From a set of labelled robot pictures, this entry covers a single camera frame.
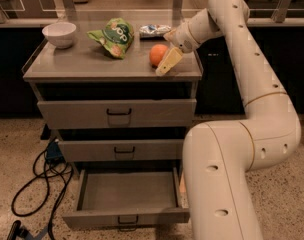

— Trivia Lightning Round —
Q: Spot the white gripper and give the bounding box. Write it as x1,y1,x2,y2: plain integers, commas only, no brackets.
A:
156,20,203,76

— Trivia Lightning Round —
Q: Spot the orange fruit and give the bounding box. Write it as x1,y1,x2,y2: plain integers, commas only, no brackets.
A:
149,44,168,67

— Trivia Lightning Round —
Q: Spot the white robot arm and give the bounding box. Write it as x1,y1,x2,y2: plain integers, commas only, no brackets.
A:
156,0,301,240

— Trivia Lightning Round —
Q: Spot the grey top drawer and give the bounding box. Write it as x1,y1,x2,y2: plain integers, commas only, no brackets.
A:
38,99,196,129

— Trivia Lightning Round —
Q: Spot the grey drawer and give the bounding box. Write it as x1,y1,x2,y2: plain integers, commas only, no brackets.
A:
63,168,189,229
59,139,183,162
38,99,196,129

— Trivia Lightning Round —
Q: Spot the grey drawer cabinet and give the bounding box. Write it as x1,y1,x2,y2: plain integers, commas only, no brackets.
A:
21,9,204,232

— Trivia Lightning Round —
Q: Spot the grey middle drawer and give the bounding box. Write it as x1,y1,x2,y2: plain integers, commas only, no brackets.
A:
59,139,183,162

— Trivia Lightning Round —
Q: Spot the grey bottom drawer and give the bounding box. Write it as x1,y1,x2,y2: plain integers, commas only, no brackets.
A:
63,168,189,229

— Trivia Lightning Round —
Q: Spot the green chip bag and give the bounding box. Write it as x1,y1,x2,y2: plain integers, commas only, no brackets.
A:
87,18,134,59

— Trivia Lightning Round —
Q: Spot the white ceramic bowl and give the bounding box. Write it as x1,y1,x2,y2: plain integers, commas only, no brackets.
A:
42,22,76,49

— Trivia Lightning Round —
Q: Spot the blue power box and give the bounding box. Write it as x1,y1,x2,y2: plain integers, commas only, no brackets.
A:
45,141,63,162

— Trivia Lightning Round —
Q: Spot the black tool on floor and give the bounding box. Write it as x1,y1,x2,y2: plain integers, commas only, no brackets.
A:
7,220,28,240

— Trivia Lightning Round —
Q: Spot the black floor cable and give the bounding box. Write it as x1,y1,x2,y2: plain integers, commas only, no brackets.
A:
11,148,75,240

